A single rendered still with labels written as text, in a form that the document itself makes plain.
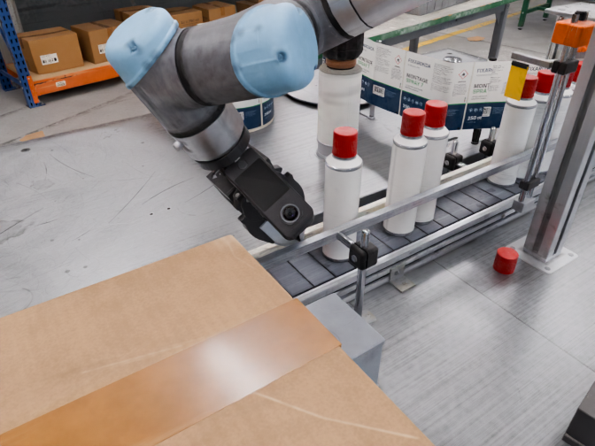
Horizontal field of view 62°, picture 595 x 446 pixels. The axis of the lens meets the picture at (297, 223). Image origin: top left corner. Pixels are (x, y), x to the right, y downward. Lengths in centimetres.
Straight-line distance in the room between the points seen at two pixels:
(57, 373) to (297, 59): 30
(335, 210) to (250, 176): 18
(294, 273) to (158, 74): 37
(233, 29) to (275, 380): 29
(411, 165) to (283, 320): 47
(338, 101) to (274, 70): 56
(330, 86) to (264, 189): 45
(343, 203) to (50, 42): 376
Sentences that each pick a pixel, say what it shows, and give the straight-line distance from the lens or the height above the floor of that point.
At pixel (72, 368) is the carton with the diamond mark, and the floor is 112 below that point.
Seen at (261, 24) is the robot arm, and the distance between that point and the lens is 44.
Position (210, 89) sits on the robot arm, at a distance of 47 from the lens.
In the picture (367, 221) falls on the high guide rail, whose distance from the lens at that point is 71.
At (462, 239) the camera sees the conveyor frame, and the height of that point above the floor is 84.
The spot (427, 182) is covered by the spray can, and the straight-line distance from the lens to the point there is 82.
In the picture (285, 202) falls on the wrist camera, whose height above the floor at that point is 106.
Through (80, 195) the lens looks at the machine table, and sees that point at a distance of 111.
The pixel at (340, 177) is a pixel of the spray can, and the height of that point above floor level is 103.
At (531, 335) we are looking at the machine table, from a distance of 79.
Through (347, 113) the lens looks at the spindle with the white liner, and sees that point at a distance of 100.
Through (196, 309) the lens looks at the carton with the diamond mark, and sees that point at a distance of 34.
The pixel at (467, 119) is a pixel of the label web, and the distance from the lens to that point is 114.
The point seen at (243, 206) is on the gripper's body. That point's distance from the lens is 61.
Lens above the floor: 135
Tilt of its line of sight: 34 degrees down
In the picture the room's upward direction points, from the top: straight up
